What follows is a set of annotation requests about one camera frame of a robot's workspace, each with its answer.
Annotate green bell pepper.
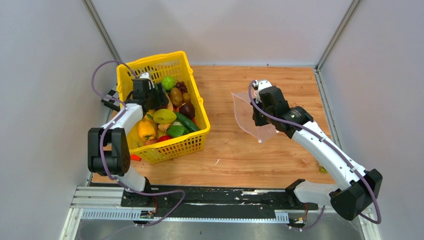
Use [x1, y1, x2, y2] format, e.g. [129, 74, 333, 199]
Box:
[166, 125, 190, 138]

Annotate black white checkerboard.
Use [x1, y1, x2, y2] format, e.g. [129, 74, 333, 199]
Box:
[101, 87, 121, 112]

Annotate clear zip top bag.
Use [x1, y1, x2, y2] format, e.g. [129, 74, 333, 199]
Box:
[231, 92, 278, 143]

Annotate green cucumber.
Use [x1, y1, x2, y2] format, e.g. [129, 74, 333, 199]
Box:
[174, 111, 200, 133]

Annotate red chili pepper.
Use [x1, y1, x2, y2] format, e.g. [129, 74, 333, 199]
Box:
[157, 135, 173, 143]

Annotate yellow bell pepper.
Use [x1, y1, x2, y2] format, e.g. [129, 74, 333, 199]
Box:
[137, 119, 157, 142]

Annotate yellow plastic basket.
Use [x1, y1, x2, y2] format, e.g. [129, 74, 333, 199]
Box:
[116, 51, 211, 164]

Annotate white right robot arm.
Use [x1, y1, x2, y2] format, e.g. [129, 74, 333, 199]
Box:
[248, 81, 383, 225]

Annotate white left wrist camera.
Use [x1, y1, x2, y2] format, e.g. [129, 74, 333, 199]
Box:
[138, 72, 155, 89]

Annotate dark purple grapes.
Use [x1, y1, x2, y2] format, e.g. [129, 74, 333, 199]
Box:
[175, 81, 188, 94]

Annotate brown kiwi potato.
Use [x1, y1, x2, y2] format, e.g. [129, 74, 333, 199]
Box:
[169, 87, 183, 107]

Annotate red toy piece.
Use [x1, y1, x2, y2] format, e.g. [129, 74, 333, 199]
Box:
[130, 154, 142, 162]

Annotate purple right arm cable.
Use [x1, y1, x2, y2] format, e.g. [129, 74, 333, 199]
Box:
[248, 79, 382, 232]

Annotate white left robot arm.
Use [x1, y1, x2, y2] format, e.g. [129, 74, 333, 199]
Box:
[87, 73, 169, 207]

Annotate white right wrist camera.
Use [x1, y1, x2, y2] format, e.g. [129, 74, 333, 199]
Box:
[252, 79, 273, 102]

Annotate dark purple mangosteen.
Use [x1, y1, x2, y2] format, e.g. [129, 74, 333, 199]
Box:
[178, 101, 196, 120]

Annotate yellow green mango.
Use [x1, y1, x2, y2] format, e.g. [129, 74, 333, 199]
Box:
[153, 109, 177, 125]

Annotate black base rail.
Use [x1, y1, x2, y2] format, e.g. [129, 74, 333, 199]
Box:
[120, 185, 319, 222]

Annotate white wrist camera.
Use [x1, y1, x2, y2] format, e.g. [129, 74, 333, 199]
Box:
[252, 79, 273, 102]
[138, 72, 155, 89]

